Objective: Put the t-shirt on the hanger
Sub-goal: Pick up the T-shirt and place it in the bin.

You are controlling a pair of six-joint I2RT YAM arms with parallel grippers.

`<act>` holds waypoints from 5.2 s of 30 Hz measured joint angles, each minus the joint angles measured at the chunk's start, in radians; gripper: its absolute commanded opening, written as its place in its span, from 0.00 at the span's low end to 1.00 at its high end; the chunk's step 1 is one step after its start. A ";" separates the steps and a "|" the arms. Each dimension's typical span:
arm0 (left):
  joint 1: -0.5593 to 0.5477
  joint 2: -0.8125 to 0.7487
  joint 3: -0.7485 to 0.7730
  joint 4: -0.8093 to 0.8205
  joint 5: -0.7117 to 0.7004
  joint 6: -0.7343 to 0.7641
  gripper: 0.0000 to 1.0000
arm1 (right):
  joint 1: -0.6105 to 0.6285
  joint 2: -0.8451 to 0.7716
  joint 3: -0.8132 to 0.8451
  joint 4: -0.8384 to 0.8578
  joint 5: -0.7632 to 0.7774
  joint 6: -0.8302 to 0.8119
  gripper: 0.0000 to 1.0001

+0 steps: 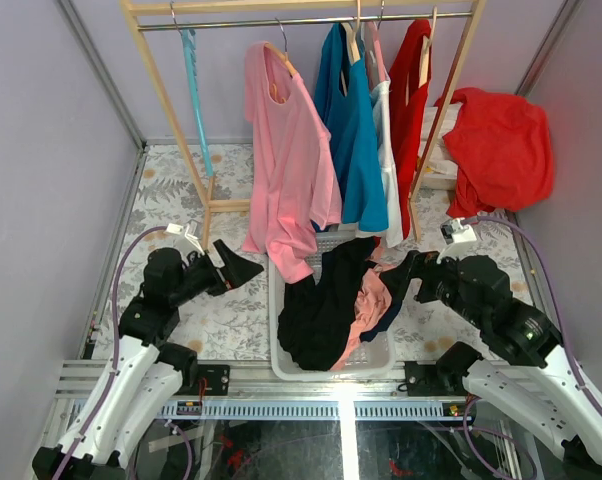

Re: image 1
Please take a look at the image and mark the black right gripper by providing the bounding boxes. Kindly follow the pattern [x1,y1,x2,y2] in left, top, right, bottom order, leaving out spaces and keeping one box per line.
[377,244,485,327]

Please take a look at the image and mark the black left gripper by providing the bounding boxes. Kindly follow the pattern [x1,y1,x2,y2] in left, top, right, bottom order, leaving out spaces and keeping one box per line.
[173,241,266,308]

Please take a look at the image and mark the black printed t-shirt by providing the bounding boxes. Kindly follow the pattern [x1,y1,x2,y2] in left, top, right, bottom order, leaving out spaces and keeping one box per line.
[277,238,406,371]

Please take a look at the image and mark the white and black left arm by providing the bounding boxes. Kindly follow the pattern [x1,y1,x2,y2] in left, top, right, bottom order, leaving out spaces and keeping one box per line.
[32,240,264,479]

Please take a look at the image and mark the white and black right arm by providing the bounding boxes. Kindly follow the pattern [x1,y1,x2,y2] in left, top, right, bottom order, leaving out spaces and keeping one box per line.
[380,250,602,479]

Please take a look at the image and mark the salmon pink shirt in basket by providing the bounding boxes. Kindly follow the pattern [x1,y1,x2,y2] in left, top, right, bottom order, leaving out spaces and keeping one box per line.
[331,247,400,371]

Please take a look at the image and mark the pink t-shirt on hanger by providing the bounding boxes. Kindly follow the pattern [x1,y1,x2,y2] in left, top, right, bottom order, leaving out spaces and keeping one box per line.
[243,42,342,283]

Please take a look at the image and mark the blue t-shirt on hanger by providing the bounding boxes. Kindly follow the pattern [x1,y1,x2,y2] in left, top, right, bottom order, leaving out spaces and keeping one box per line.
[314,23,389,233]

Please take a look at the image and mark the red t-shirt on hanger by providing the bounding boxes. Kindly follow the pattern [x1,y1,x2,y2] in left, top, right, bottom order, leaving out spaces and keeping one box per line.
[389,19,431,239]

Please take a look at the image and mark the white and pink hung shirt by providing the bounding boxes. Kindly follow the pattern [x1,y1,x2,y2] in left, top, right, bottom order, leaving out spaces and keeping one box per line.
[362,21,404,248]

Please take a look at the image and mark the wooden hanger under red shirt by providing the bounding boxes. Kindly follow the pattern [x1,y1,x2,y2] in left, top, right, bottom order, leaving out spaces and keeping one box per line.
[418,5,438,88]

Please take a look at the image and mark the wooden hanger under pink shirt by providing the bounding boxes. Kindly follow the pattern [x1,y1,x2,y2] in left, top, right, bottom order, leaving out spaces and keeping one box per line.
[264,18,298,79]

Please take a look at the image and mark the blue plastic hanger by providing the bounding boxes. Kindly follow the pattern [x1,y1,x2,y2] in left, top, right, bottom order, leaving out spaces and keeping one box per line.
[170,1,214,177]

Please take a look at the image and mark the wooden hanger under blue shirt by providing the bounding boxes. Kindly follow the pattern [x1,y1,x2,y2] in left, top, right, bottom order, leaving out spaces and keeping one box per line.
[338,0,363,96]

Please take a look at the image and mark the navy garment in basket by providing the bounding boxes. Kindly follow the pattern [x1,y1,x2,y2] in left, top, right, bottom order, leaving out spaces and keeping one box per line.
[360,303,402,342]

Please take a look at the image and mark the floral patterned floor mat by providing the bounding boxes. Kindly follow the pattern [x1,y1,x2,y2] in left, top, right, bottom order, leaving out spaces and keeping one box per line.
[118,144,532,361]

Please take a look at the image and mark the white plastic laundry basket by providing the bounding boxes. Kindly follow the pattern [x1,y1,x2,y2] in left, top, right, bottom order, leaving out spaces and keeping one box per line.
[268,230,395,382]

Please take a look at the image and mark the red cloth pile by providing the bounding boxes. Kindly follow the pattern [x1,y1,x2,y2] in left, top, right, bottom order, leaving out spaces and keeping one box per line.
[443,87,555,218]

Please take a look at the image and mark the wooden clothes rack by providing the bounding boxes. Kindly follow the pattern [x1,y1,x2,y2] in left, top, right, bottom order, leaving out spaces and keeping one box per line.
[119,0,488,251]

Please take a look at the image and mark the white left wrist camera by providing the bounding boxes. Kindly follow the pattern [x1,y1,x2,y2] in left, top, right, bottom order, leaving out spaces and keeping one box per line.
[165,223,205,256]

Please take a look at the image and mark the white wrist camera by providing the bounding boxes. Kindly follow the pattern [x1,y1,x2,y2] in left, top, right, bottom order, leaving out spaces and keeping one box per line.
[165,223,205,256]
[437,218,478,264]

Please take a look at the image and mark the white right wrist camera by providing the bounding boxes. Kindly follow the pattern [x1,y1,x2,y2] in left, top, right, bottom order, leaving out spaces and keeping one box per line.
[437,218,478,264]

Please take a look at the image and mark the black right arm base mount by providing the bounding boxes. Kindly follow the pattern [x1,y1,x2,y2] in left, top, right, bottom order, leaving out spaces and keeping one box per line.
[404,361,467,397]

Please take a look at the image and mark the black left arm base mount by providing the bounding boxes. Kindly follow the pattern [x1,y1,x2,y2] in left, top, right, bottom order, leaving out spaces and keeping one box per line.
[177,364,231,400]

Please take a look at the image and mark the white slotted cable duct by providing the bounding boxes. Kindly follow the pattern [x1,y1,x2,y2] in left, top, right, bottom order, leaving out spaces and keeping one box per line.
[156,399,465,422]

